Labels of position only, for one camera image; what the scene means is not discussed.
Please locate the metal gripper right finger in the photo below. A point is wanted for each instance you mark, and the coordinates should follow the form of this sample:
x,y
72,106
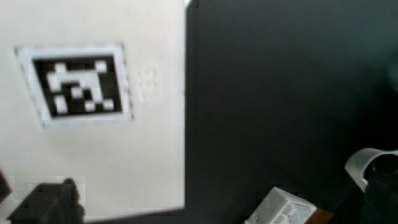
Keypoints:
x,y
378,212

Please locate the white cabinet top block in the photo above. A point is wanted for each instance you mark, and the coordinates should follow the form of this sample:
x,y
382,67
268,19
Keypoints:
x,y
92,102

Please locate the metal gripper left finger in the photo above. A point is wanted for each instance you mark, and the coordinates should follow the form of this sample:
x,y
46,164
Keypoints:
x,y
49,206

